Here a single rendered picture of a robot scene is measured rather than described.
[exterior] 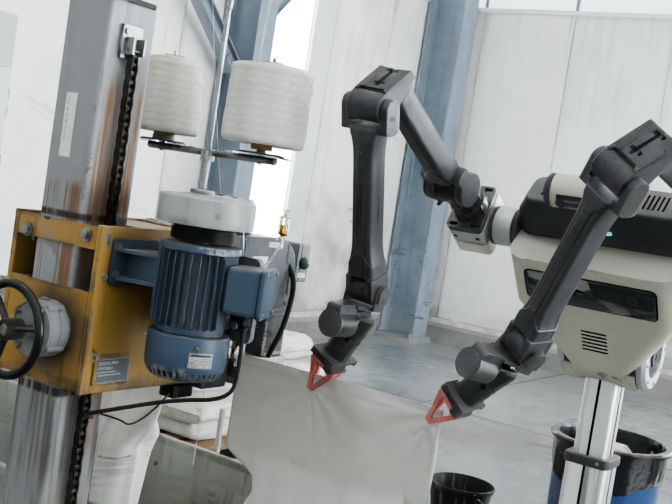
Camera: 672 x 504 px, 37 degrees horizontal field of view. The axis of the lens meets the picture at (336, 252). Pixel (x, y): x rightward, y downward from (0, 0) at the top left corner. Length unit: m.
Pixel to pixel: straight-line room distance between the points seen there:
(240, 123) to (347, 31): 7.81
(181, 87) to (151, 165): 5.68
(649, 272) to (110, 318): 1.09
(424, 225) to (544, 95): 1.82
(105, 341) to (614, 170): 0.96
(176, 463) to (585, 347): 1.13
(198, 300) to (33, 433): 0.42
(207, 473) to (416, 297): 8.18
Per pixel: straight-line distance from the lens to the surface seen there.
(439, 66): 10.92
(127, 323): 1.96
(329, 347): 2.08
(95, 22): 1.94
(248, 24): 8.22
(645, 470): 4.13
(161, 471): 2.84
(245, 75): 1.94
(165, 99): 2.09
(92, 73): 1.93
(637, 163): 1.69
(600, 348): 2.35
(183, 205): 1.79
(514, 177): 10.64
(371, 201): 1.96
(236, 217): 1.80
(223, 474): 2.70
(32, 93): 6.96
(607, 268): 2.20
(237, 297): 1.81
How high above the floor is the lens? 1.47
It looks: 4 degrees down
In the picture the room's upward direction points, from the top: 9 degrees clockwise
